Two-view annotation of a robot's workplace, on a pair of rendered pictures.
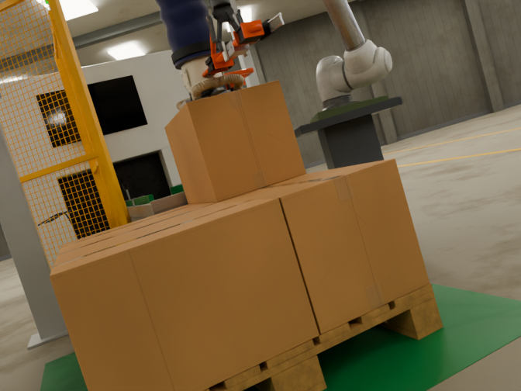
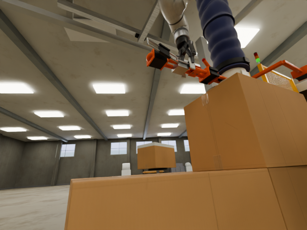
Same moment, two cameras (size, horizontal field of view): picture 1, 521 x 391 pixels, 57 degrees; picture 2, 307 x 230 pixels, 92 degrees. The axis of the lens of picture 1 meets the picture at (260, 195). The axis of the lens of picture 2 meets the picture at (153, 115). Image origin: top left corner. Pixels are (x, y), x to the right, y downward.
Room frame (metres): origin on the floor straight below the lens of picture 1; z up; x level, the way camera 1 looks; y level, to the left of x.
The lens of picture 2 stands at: (1.54, -0.71, 0.55)
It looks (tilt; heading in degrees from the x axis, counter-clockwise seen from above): 21 degrees up; 82
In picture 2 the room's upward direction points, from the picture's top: 4 degrees counter-clockwise
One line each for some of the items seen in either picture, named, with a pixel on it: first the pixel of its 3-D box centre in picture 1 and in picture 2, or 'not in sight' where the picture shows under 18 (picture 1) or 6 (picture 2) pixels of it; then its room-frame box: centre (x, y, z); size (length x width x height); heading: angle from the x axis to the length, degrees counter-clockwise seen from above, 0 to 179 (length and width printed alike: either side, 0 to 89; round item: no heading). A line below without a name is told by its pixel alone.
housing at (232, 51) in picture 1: (237, 46); (179, 67); (1.78, -0.08, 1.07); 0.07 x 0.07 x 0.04; 21
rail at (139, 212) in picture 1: (134, 219); not in sight; (3.53, 0.94, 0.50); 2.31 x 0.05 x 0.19; 21
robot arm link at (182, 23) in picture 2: not in sight; (178, 23); (1.82, -0.07, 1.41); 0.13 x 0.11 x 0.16; 54
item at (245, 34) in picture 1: (248, 32); (157, 60); (1.66, -0.12, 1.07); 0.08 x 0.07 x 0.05; 21
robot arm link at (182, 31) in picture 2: not in sight; (181, 38); (1.83, -0.06, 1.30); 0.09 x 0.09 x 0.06
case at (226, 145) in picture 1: (229, 148); (249, 131); (2.21, 0.08, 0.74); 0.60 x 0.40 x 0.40; 19
